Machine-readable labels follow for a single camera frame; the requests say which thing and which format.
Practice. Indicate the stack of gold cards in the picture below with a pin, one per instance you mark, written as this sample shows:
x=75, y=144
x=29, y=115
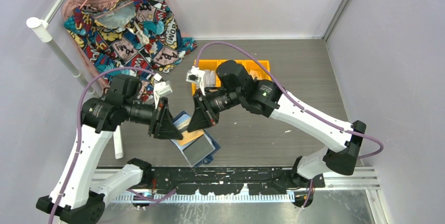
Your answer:
x=258, y=75

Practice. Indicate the gold credit card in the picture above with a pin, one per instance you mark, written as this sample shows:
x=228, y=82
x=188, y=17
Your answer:
x=190, y=136

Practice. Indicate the comic print shorts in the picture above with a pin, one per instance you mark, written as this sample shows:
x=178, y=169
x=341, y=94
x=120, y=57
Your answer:
x=130, y=33

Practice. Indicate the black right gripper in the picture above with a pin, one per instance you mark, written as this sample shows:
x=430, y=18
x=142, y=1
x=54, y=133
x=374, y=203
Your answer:
x=199, y=120

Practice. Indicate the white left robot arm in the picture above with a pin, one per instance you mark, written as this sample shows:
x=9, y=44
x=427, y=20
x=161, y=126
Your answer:
x=75, y=199

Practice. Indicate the silver clothes rack pole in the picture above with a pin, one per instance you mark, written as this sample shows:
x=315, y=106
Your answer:
x=45, y=29

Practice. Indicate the yellow bin with gold cards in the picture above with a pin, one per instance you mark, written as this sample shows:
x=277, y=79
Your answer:
x=252, y=65

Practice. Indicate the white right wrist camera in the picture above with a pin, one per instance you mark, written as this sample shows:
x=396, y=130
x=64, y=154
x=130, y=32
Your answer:
x=196, y=76

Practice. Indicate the yellow bin with silver cards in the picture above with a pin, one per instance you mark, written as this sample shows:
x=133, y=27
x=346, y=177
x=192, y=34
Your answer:
x=211, y=65

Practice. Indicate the navy leather card holder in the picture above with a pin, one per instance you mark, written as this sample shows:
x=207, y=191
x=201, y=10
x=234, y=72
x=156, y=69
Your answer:
x=198, y=152

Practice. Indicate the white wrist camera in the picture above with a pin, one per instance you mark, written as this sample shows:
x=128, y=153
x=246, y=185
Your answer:
x=196, y=76
x=161, y=88

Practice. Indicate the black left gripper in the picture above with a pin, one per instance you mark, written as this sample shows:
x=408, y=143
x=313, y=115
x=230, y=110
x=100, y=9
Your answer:
x=162, y=125

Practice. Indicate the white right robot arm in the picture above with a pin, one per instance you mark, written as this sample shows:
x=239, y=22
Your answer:
x=342, y=140

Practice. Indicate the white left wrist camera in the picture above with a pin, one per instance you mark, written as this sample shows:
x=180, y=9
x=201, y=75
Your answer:
x=161, y=88

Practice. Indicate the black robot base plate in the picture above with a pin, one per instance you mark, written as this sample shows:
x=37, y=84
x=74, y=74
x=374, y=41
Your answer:
x=229, y=184

